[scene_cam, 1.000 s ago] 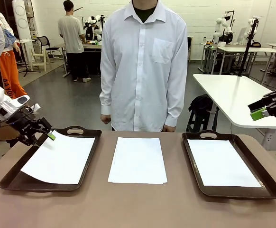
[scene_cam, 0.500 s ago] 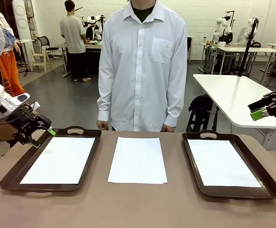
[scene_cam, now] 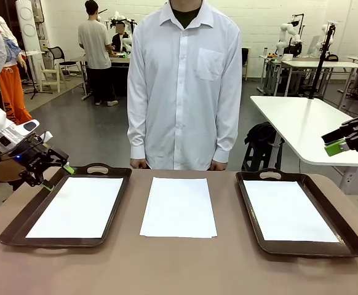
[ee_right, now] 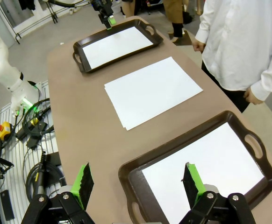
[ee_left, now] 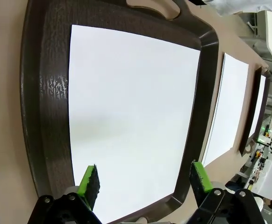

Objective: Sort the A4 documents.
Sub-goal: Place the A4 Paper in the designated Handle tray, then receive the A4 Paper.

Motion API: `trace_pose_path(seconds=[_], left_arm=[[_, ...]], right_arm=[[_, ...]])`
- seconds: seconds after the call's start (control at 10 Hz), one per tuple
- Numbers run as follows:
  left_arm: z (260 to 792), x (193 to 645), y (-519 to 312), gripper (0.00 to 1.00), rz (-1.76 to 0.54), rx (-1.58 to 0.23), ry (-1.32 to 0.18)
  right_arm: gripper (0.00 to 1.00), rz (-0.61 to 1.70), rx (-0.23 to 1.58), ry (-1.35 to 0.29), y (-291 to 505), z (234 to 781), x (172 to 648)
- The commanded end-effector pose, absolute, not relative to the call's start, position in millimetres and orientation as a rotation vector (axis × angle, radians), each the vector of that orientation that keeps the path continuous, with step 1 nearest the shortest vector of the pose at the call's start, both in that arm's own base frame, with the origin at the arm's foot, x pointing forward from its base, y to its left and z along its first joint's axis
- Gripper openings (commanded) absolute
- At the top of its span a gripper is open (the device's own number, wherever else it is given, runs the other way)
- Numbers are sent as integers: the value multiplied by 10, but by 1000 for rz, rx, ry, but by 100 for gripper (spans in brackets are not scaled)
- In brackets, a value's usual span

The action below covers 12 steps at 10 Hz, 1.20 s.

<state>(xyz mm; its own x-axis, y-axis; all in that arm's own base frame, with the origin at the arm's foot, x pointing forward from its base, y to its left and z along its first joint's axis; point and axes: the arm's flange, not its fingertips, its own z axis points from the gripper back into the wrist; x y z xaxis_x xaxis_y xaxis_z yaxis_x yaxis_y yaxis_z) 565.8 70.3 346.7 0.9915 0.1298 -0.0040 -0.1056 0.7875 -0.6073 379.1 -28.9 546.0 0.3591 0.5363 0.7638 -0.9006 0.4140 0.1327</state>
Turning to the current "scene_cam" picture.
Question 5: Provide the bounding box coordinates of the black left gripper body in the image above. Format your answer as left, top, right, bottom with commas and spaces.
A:
14, 141, 53, 173

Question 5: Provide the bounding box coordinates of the white A4 paper sheet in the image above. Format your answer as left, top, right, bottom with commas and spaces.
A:
242, 179, 341, 243
25, 176, 124, 240

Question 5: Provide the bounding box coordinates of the white A4 paper stack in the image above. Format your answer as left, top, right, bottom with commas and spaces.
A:
139, 176, 218, 240

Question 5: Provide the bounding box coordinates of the person's left forearm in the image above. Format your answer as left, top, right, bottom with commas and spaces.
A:
212, 119, 241, 163

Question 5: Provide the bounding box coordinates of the person's right forearm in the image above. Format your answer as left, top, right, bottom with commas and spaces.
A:
127, 118, 149, 161

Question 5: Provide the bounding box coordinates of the person's right hand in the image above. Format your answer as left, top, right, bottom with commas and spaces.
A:
130, 158, 151, 170

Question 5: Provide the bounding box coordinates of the person's left hand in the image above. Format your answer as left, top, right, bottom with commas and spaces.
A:
210, 159, 228, 171

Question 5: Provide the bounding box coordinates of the large white table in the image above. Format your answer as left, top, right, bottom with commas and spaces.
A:
249, 95, 358, 169

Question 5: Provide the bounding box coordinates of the brown plastic tray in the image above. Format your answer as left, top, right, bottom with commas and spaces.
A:
0, 162, 133, 249
235, 168, 358, 259

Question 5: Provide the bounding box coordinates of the grey step stool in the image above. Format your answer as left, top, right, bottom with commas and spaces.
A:
242, 140, 286, 173

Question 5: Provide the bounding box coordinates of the black tripod stand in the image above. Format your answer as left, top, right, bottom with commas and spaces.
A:
23, 52, 54, 101

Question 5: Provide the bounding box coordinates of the long white background table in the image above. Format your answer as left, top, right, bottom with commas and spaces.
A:
282, 60, 358, 96

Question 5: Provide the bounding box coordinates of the black pole stand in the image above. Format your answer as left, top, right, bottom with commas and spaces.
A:
308, 23, 336, 100

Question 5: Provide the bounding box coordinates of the black backpack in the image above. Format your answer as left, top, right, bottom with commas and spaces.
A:
244, 122, 278, 146

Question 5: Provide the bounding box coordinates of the white folding chair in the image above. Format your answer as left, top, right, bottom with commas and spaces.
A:
39, 55, 66, 93

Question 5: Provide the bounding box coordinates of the black office chair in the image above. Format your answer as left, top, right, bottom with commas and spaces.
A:
46, 45, 79, 77

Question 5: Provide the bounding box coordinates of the background work desk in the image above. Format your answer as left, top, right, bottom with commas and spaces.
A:
70, 52, 131, 101

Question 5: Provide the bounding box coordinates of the man in grey t-shirt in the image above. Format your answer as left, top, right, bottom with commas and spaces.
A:
78, 0, 119, 107

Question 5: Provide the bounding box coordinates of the white standing air conditioner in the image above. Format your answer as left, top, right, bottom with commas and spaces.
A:
15, 0, 44, 52

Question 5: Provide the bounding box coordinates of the seated person in dark clothes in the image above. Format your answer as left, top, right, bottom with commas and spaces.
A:
111, 22, 131, 53

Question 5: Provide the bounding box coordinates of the person in white shirt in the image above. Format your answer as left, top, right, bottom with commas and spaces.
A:
126, 0, 243, 171

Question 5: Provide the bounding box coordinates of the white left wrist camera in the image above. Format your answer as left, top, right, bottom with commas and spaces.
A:
12, 119, 41, 136

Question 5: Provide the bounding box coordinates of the black chair by wall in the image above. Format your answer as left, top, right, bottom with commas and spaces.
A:
241, 47, 250, 81

